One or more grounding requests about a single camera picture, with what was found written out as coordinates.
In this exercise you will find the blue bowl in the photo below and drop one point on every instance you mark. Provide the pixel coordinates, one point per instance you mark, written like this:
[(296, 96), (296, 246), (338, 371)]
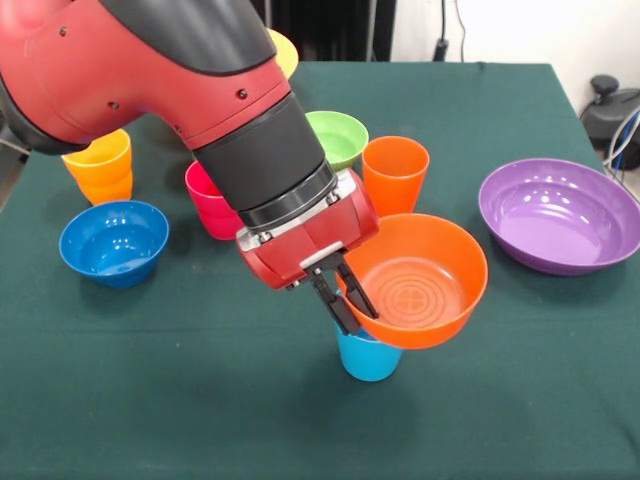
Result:
[(115, 270)]

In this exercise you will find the orange bowl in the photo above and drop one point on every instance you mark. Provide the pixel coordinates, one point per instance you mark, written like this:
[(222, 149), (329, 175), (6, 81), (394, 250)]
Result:
[(450, 250)]

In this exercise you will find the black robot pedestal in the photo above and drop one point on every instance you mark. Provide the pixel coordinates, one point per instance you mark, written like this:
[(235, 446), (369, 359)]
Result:
[(340, 30)]

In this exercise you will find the dark green tablecloth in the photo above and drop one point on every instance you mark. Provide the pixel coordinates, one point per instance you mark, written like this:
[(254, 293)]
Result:
[(450, 400)]

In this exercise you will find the purple bowl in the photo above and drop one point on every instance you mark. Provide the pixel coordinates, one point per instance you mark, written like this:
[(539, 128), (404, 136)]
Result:
[(550, 225)]

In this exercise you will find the gray black machine base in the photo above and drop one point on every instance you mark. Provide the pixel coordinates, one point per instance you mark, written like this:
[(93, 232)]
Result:
[(610, 115)]

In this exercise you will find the large yellow bowl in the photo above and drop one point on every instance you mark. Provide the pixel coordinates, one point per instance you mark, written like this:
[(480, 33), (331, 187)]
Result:
[(285, 52)]

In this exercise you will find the light blue cup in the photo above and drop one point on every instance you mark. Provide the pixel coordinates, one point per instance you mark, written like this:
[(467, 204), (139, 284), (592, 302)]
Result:
[(367, 357)]

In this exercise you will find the yellow cup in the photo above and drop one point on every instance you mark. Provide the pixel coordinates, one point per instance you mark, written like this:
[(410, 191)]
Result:
[(105, 170)]

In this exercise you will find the pink cup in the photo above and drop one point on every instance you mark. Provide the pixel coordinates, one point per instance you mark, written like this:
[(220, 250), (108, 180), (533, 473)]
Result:
[(210, 205)]

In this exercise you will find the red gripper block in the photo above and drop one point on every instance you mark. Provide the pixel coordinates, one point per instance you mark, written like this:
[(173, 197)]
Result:
[(320, 245)]

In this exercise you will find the green bowl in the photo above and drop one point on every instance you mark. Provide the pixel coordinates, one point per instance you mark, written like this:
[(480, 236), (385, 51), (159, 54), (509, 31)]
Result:
[(340, 140)]

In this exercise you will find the orange cup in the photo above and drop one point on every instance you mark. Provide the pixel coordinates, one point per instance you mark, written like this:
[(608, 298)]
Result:
[(395, 175)]

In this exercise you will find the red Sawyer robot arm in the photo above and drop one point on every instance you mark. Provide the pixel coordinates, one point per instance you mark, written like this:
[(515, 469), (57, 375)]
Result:
[(150, 75)]

